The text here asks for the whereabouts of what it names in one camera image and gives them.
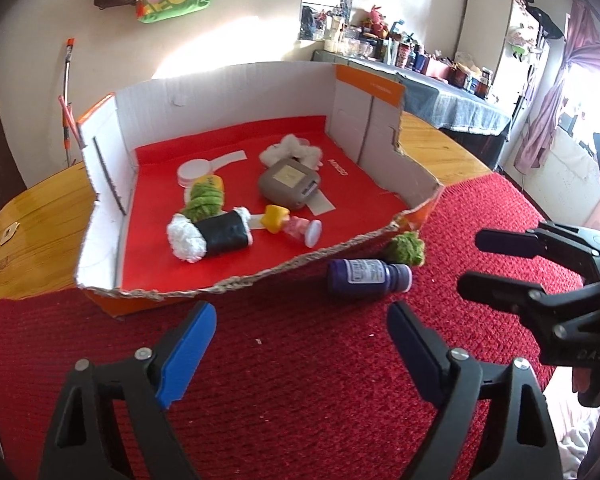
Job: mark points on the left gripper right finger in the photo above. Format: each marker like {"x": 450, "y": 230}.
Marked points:
{"x": 518, "y": 440}

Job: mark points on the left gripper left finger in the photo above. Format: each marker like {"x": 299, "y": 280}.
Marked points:
{"x": 84, "y": 440}

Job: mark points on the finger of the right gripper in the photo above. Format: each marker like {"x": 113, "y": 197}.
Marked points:
{"x": 523, "y": 299}
{"x": 528, "y": 244}

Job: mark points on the green knitted ball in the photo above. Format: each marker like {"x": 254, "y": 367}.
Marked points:
{"x": 206, "y": 201}
{"x": 406, "y": 248}

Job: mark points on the purple pill bottle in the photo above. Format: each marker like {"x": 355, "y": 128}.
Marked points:
{"x": 368, "y": 277}

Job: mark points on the black white plush roll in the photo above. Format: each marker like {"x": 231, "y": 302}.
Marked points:
{"x": 192, "y": 241}

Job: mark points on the grey square device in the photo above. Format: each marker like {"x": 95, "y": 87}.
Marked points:
{"x": 289, "y": 184}

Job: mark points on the yellow pink toy figure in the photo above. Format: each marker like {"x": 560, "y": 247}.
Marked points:
{"x": 278, "y": 219}

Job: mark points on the white fluffy scrunchie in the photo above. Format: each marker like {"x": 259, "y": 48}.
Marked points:
{"x": 292, "y": 147}

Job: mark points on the person's right hand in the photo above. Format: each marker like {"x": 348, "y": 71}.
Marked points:
{"x": 581, "y": 378}

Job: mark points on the grey cloth covered shelf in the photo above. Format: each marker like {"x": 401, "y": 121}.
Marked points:
{"x": 471, "y": 122}

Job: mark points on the white wardrobe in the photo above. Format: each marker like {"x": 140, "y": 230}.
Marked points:
{"x": 508, "y": 41}

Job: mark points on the purple curtain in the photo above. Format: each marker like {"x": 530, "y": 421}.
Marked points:
{"x": 582, "y": 48}

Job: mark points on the small tag on table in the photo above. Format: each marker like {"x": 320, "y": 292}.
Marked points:
{"x": 9, "y": 233}

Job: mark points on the red knitted blanket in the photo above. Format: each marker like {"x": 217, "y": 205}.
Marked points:
{"x": 297, "y": 383}

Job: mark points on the white red cardboard box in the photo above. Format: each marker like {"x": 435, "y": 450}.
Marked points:
{"x": 366, "y": 189}

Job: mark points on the white round lidded jar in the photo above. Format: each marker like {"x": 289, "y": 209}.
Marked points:
{"x": 193, "y": 169}

